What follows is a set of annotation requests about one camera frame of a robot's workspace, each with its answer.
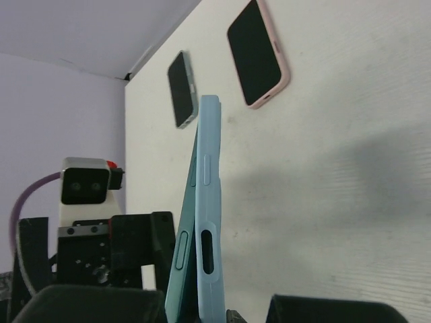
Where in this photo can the teal smartphone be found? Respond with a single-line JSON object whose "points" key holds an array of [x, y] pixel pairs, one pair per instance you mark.
{"points": [[181, 296]]}

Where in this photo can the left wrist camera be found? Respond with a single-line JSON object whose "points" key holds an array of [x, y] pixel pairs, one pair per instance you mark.
{"points": [[87, 190]]}

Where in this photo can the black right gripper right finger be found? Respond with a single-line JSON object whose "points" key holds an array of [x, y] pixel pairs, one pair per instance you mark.
{"points": [[306, 309]]}

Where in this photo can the phone in grey case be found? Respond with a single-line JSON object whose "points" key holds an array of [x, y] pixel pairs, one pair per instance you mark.
{"points": [[183, 90]]}

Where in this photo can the phone in pink case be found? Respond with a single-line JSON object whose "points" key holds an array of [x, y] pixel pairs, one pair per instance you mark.
{"points": [[260, 64]]}

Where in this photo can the light blue phone case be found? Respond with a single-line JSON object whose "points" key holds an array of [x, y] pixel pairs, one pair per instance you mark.
{"points": [[208, 212]]}

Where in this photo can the aluminium table edge frame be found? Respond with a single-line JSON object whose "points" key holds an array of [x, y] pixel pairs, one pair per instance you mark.
{"points": [[138, 65]]}

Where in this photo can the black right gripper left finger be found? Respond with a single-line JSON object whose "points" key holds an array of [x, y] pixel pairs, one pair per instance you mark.
{"points": [[72, 303]]}

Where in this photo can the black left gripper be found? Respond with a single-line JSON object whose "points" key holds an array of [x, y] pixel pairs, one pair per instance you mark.
{"points": [[88, 255]]}

